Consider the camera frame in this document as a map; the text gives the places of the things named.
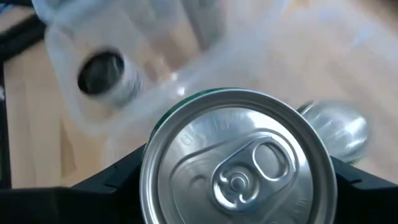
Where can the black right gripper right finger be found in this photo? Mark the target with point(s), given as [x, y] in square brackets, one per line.
[367, 205]

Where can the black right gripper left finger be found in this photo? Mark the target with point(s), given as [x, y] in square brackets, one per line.
[93, 202]

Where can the green soda can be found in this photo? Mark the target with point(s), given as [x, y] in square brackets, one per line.
[339, 130]
[236, 174]

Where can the silver tall soda can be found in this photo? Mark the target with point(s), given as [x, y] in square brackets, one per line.
[102, 73]

